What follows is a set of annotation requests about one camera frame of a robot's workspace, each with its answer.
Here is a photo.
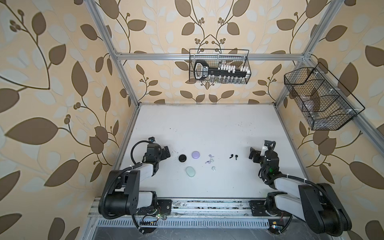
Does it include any mint green charging case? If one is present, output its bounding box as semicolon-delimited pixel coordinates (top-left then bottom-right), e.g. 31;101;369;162
186;167;196;178

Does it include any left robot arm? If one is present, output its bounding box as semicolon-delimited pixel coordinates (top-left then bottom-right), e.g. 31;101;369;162
98;137;172;235

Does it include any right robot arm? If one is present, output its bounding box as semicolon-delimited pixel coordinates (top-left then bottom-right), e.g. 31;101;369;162
249;140;352;237

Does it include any purple charging case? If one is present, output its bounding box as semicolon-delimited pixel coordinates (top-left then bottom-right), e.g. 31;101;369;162
192;151;201;159

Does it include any black tool in basket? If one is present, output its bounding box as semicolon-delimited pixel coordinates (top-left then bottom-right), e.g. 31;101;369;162
192;60;251;80

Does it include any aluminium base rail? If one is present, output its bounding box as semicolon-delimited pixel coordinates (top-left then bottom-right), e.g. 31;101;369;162
86;197;337;230

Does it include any right wire basket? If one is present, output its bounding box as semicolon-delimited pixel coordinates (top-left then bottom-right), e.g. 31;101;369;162
284;63;366;131

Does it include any wire basket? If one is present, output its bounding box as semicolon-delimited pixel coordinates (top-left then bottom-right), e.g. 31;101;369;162
284;63;366;131
189;48;252;85

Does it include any back wire basket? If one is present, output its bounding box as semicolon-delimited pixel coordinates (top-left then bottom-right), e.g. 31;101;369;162
189;48;252;85

